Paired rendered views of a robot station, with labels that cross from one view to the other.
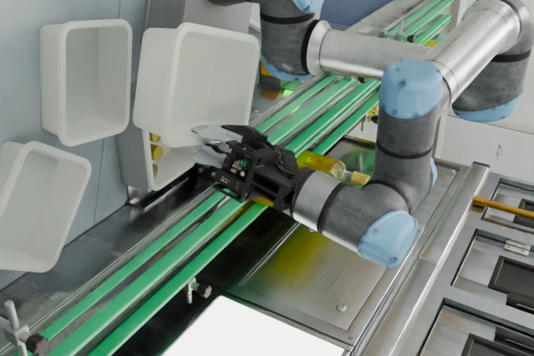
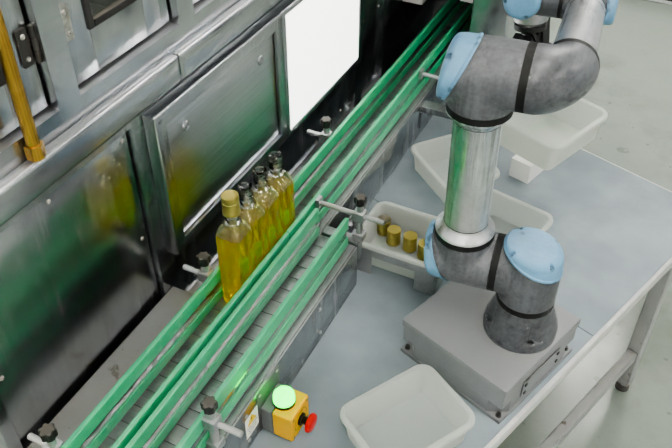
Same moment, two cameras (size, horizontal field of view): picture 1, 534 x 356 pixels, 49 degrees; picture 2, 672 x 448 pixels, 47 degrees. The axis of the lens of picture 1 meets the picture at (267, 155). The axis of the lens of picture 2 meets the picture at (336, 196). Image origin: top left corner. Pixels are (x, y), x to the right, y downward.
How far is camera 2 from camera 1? 227 cm
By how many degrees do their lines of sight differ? 94
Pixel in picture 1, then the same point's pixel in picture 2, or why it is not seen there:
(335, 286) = (247, 88)
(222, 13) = (473, 311)
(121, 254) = (382, 152)
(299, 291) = (263, 101)
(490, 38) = (592, 29)
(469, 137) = not seen: outside the picture
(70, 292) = (401, 128)
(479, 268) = (124, 27)
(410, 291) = (220, 38)
